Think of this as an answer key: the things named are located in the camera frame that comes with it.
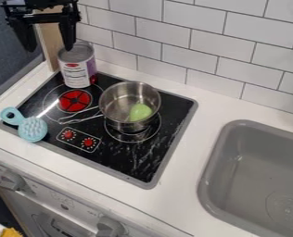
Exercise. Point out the white can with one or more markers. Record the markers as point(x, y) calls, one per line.
point(77, 66)

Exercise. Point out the silver pot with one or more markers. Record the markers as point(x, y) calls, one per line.
point(126, 106)

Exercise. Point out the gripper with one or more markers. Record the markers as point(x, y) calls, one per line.
point(41, 12)

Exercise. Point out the blue brush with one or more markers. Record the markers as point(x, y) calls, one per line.
point(29, 126)

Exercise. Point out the toy sink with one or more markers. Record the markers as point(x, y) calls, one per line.
point(256, 179)

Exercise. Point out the toy stove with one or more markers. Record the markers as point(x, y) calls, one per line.
point(103, 123)

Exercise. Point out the wooden board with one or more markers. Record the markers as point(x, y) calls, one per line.
point(50, 43)

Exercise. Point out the green toy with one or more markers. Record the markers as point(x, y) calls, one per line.
point(140, 112)

